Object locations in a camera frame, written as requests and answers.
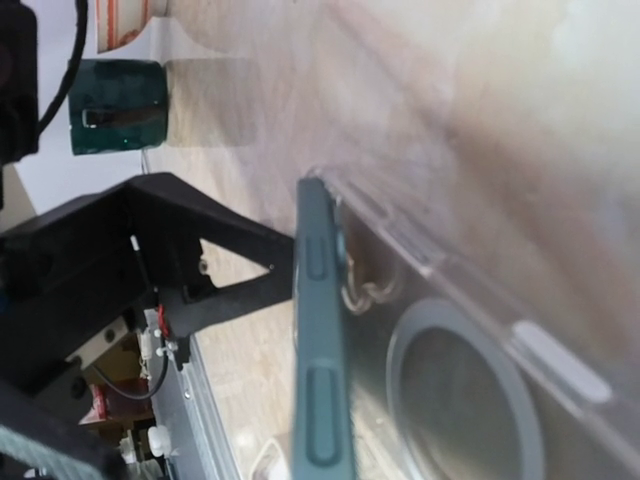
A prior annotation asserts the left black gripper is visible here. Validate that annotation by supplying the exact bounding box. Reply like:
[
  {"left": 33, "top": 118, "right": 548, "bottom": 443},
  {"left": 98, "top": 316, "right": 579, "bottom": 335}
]
[{"left": 1, "top": 173, "right": 294, "bottom": 395}]

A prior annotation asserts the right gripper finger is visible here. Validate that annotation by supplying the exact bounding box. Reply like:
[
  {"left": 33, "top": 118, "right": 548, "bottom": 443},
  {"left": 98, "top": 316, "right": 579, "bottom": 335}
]
[{"left": 1, "top": 382, "right": 125, "bottom": 479}]

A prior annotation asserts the clear magsafe phone case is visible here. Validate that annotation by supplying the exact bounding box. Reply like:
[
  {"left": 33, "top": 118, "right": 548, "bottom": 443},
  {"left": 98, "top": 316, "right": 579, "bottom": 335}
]
[{"left": 301, "top": 167, "right": 639, "bottom": 479}]

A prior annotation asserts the dark green mug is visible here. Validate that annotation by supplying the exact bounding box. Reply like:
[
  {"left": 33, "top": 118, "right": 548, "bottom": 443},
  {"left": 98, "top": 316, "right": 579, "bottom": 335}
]
[{"left": 68, "top": 59, "right": 169, "bottom": 156}]

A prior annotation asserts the red white patterned bowl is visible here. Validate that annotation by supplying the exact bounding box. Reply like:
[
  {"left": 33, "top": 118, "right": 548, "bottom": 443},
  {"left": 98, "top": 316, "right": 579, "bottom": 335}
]
[{"left": 95, "top": 0, "right": 169, "bottom": 54}]

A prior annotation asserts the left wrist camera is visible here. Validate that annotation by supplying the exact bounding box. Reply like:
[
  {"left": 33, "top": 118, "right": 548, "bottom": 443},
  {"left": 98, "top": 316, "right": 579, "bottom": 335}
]
[{"left": 0, "top": 0, "right": 40, "bottom": 166}]

